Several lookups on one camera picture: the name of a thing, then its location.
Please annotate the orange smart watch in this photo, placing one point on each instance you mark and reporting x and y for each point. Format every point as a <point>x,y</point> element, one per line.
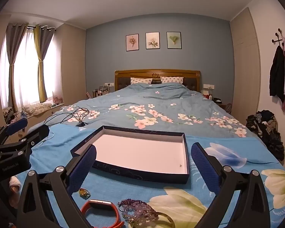
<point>86,207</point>

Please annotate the white sheer curtain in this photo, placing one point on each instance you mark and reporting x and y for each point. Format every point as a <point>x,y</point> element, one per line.
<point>26,64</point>

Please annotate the patterned cushion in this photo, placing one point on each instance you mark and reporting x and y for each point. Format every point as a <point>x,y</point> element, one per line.
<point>7,112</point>

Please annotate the wooden headboard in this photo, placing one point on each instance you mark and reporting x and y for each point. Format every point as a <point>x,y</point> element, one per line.
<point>156,72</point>

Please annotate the folded light bedding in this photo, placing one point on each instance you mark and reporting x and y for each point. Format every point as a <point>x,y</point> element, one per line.
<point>36,109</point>

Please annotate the white patterned pillow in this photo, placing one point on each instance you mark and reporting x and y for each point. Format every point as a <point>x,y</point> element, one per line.
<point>141,80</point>
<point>171,79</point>

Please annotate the grey and yellow curtain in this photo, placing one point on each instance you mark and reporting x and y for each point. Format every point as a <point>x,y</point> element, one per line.
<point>41,64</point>

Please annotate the framed pink flower picture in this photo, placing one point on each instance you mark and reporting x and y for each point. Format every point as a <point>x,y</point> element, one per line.
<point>132,42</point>

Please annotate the black charger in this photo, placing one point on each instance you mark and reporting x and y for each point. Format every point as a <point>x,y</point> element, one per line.
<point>81,124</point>

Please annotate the wall coat rack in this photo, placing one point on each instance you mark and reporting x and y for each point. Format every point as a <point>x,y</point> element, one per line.
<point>278,38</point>

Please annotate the blue flower blanket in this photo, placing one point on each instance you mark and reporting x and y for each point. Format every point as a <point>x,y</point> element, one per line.
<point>123,187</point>

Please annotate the small pink fan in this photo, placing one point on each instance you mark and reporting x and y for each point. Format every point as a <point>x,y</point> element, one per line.
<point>57,100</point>

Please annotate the framed white flower picture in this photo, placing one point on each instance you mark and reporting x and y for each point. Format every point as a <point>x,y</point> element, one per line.
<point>152,40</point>

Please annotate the pile of dark clothes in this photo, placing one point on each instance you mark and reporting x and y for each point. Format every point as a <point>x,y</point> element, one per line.
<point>268,133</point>

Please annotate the cosmetics on bedside table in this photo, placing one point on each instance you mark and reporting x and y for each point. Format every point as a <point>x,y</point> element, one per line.
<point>97,92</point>

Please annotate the blue floral duvet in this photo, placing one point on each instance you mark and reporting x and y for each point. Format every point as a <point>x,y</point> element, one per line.
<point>156,99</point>

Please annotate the person's left hand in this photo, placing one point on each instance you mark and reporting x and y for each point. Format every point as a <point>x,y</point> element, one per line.
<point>15,184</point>

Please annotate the white wall socket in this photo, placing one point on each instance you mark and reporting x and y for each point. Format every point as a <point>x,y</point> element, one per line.
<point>206,86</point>
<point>108,84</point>

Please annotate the dark blue shallow box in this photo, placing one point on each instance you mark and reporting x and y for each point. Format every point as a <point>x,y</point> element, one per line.
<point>137,147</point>

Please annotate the framed green leaf picture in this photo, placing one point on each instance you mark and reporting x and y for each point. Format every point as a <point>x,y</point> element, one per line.
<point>173,40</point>

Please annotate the black jacket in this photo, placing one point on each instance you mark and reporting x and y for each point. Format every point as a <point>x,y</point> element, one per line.
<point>276,76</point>

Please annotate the bedside table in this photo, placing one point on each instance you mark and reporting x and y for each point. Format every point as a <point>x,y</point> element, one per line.
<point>224,105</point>

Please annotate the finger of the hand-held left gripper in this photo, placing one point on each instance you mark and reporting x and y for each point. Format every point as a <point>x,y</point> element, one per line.
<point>36,133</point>
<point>19,124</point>

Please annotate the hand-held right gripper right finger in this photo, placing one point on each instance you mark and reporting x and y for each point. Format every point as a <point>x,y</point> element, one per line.
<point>205,168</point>

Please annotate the amber bangle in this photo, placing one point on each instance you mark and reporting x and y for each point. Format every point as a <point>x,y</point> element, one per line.
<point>166,217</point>

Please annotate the beige wardrobe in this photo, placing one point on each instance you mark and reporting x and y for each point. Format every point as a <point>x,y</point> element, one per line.
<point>245,64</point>

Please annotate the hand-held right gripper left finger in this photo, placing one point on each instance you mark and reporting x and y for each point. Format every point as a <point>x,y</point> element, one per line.
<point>82,171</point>

